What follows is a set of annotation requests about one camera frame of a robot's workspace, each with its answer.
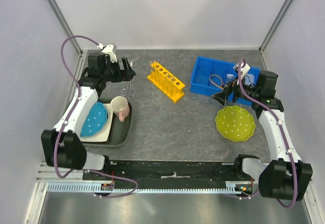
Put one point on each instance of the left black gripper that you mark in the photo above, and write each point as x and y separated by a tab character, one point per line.
125	75

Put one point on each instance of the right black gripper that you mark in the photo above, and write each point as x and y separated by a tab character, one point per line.
232	87

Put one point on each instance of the metal crucible tongs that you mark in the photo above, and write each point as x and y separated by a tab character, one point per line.
128	88

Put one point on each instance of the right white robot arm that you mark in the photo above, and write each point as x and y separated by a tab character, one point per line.
286	176

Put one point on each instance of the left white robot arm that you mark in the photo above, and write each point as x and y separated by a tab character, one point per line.
61	145

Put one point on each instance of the clear glass beaker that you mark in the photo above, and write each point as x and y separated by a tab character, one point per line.
229	78

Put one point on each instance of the blue plastic bin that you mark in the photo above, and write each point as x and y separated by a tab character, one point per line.
208	73

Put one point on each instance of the plastic wash bottle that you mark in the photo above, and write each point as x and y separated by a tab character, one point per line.
249	79

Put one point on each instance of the green dotted plate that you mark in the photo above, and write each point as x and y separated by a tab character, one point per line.
235	123

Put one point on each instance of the pink small cup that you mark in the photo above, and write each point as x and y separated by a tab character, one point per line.
120	107

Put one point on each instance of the yellow test tube rack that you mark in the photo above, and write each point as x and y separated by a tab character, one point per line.
161	86

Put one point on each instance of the blue dotted plate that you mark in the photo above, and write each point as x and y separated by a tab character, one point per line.
95	120

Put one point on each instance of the dark green tray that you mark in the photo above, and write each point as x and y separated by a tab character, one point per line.
119	130

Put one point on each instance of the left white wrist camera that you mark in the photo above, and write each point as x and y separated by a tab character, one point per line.
110	50

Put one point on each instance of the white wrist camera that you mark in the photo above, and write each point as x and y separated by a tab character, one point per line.
244	69
110	50

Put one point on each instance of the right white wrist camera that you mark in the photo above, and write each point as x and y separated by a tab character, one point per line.
244	69

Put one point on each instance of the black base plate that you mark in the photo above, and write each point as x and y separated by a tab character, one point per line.
178	174

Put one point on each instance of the slotted cable duct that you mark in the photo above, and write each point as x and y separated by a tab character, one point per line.
99	188

